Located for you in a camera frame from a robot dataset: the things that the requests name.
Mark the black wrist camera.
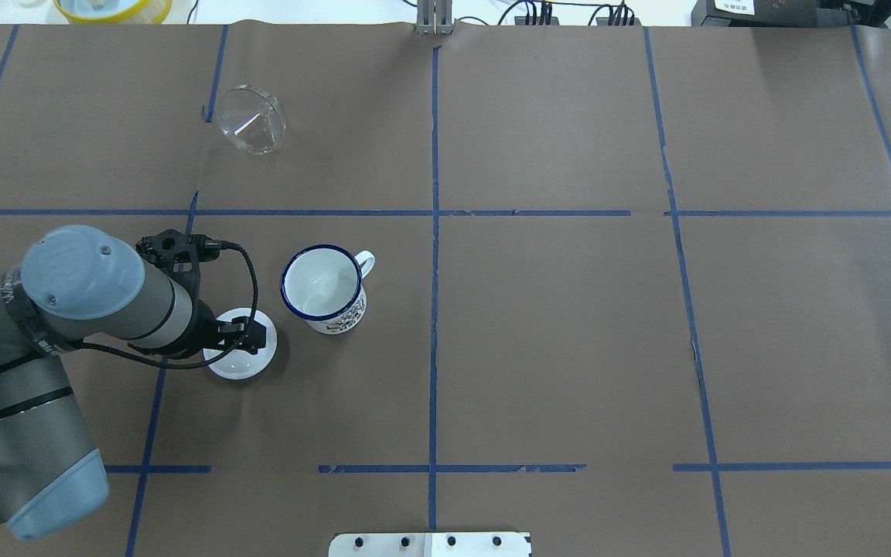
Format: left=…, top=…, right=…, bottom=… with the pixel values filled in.
left=135, top=229, right=223, bottom=299

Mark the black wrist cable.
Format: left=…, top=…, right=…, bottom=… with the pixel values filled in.
left=0, top=241, right=261, bottom=531

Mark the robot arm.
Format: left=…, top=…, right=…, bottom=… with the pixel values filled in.
left=0, top=224, right=266, bottom=542

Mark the yellow round bowl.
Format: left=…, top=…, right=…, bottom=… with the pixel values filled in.
left=53, top=1, right=174, bottom=25

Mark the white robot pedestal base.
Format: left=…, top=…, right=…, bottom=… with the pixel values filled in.
left=328, top=531, right=533, bottom=556

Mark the black computer box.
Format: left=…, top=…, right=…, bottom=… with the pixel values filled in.
left=690, top=1, right=862, bottom=29

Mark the clear glass funnel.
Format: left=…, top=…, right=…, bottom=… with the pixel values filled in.
left=213, top=84, right=288, bottom=155

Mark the aluminium frame post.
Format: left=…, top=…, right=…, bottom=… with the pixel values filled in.
left=413, top=0, right=455, bottom=36

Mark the white round mug lid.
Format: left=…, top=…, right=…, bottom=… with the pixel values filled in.
left=208, top=309, right=278, bottom=381

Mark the white enamel mug blue rim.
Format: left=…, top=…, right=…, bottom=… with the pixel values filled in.
left=279, top=244, right=376, bottom=335

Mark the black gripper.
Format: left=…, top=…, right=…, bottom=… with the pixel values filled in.
left=176, top=300, right=270, bottom=357

